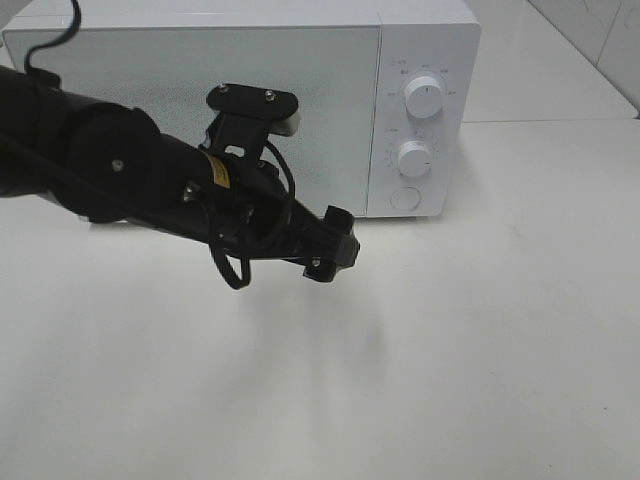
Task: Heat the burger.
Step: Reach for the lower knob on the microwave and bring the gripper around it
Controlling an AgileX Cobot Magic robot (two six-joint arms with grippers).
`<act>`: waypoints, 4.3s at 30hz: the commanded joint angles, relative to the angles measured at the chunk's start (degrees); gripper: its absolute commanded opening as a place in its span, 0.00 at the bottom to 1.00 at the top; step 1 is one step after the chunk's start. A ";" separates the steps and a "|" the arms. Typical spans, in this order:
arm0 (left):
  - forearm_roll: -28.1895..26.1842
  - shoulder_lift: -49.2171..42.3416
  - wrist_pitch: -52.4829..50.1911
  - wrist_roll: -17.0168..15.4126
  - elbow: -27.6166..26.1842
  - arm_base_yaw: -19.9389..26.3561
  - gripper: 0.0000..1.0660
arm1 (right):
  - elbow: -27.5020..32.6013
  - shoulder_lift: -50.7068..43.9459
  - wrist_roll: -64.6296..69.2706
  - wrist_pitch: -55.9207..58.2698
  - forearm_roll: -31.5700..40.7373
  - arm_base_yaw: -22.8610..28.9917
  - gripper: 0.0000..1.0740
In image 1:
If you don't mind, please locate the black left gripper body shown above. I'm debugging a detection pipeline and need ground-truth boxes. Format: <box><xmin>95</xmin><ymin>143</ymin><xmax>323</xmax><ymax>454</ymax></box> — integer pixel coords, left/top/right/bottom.
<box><xmin>185</xmin><ymin>154</ymin><xmax>330</xmax><ymax>265</ymax></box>

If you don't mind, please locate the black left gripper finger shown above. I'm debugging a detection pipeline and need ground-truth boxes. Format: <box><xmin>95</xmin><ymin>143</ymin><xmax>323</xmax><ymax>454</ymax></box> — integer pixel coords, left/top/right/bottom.
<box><xmin>303</xmin><ymin>235</ymin><xmax>360</xmax><ymax>283</ymax></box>
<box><xmin>322</xmin><ymin>205</ymin><xmax>355</xmax><ymax>235</ymax></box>

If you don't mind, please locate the round white door button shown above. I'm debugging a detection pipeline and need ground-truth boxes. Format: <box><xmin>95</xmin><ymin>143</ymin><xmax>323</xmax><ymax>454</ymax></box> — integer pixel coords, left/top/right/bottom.
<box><xmin>390</xmin><ymin>187</ymin><xmax>421</xmax><ymax>211</ymax></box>

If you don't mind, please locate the white microwave knob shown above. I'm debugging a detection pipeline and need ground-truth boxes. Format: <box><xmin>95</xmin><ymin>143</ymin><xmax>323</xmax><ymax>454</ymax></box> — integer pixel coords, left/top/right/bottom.
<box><xmin>402</xmin><ymin>72</ymin><xmax>445</xmax><ymax>119</ymax></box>
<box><xmin>397</xmin><ymin>140</ymin><xmax>434</xmax><ymax>178</ymax></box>

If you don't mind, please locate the white microwave door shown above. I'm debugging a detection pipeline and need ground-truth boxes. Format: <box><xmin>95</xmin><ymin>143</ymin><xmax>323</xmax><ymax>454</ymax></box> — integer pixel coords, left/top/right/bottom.
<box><xmin>33</xmin><ymin>26</ymin><xmax>379</xmax><ymax>217</ymax></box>

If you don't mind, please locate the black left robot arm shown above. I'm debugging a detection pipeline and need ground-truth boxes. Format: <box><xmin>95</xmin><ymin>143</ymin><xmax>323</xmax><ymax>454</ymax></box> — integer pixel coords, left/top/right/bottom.
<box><xmin>1</xmin><ymin>68</ymin><xmax>360</xmax><ymax>289</ymax></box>

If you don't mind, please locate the white microwave oven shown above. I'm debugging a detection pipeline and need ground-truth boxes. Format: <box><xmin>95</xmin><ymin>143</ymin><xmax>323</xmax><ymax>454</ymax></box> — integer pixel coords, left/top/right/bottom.
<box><xmin>2</xmin><ymin>1</ymin><xmax>481</xmax><ymax>218</ymax></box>

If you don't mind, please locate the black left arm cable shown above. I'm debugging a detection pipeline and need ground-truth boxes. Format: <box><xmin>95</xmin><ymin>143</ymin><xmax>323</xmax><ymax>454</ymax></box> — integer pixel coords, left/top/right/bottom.
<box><xmin>0</xmin><ymin>0</ymin><xmax>297</xmax><ymax>291</ymax></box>

